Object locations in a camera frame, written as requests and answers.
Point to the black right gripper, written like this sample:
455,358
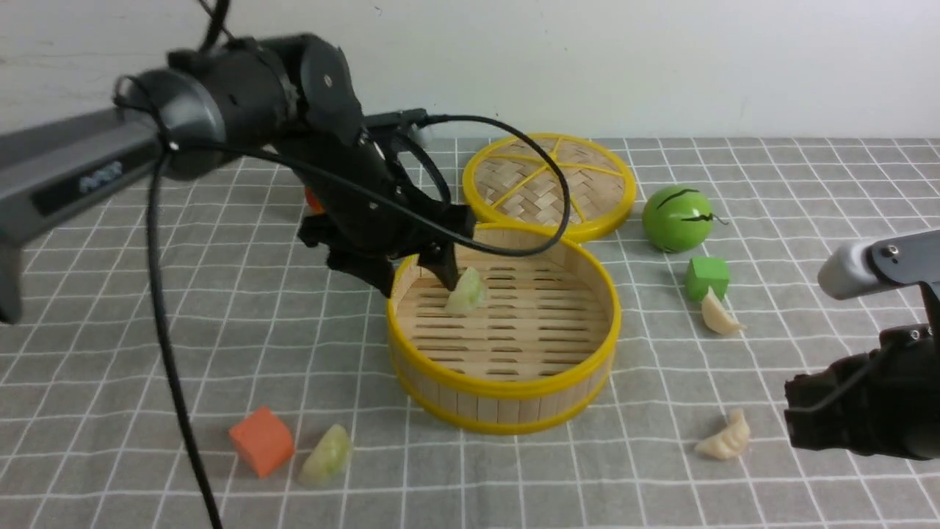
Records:
881,403

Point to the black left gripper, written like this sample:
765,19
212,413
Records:
374,213

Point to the white dumpling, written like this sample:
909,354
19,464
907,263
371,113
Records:
716,318
728,443

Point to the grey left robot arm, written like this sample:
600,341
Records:
291,93

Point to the woven bamboo steamer lid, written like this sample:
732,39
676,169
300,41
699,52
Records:
508,182

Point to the bamboo steamer tray yellow rim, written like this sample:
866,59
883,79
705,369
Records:
535,354

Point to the orange plastic pear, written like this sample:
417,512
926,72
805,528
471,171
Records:
312,202

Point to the grey checked tablecloth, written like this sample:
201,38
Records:
89,439

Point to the green wooden cube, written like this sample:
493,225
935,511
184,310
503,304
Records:
704,274

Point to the orange wooden cube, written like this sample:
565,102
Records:
262,441

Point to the green toy watermelon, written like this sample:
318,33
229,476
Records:
677,219

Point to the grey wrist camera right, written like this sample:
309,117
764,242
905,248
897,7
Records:
865,267

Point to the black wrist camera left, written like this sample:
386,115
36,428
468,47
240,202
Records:
386,127

